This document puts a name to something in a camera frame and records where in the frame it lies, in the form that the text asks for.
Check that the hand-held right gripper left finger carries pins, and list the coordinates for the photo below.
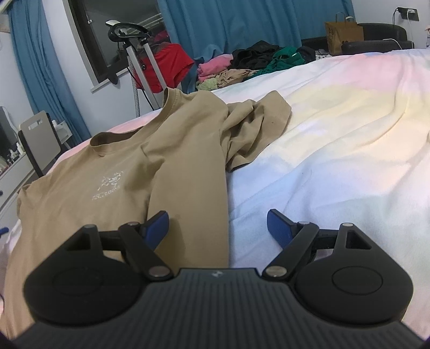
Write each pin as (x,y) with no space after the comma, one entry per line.
(157,229)

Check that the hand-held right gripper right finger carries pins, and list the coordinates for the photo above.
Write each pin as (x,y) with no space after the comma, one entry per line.
(278,229)

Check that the tan t-shirt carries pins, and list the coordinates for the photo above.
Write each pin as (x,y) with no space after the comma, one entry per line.
(117,161)

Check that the pastel bed sheet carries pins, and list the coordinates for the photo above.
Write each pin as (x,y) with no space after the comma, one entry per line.
(336,134)

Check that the white box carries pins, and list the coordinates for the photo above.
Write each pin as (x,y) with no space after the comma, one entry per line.
(63,132)

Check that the grey chair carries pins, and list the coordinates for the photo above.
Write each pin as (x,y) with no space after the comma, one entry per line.
(38,141)

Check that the light green garment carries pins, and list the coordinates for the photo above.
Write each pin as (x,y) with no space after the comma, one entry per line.
(206,85)

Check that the beige garment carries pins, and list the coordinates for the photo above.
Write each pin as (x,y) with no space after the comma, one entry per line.
(228,77)

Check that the red garment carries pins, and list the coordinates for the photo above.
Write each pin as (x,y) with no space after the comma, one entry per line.
(168,63)

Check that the pink garment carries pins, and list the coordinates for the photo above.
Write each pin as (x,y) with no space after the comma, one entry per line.
(215,65)

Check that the black garment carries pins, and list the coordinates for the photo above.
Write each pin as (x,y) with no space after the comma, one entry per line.
(252,53)

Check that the computer monitor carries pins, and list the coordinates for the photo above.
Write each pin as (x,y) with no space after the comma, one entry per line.
(5,131)

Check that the blue curtain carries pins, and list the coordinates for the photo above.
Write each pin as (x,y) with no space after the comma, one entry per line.
(235,23)
(43,67)

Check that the dark window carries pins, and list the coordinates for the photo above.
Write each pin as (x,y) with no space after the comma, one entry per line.
(100,37)

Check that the brown paper bag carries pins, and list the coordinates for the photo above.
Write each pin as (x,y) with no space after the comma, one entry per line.
(342,37)

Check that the black sofa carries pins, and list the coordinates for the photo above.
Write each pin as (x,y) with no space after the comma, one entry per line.
(383,32)

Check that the wall socket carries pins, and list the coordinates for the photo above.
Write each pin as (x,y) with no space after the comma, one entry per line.
(408,14)

